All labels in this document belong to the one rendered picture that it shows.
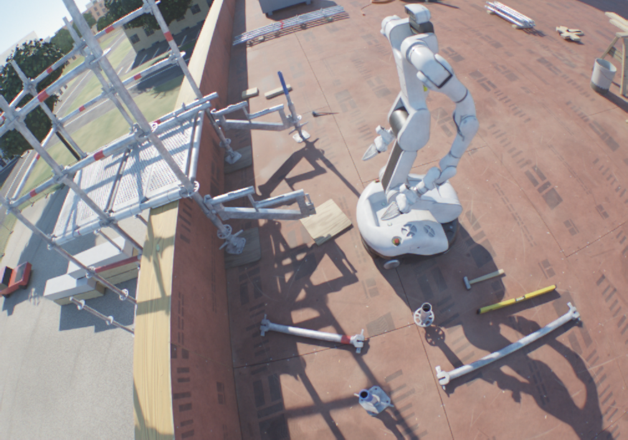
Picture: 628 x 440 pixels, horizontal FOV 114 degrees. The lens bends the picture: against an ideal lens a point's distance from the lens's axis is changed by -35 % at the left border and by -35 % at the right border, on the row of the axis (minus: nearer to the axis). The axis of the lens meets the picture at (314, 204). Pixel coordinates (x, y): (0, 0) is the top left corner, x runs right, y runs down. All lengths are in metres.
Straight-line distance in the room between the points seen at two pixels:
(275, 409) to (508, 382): 1.41
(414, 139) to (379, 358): 1.26
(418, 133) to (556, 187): 1.70
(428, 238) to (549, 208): 1.19
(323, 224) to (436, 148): 1.23
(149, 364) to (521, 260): 2.33
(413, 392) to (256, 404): 0.96
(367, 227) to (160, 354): 1.36
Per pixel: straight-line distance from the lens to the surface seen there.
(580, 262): 2.56
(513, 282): 2.25
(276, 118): 3.59
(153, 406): 1.63
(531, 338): 2.12
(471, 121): 1.29
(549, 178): 2.92
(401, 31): 1.38
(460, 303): 2.10
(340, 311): 2.08
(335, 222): 2.37
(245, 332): 2.23
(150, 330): 1.73
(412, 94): 1.38
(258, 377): 2.13
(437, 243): 1.97
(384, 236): 1.86
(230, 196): 2.07
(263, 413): 2.10
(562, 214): 2.71
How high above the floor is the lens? 1.95
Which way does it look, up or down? 50 degrees down
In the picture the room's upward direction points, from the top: 21 degrees counter-clockwise
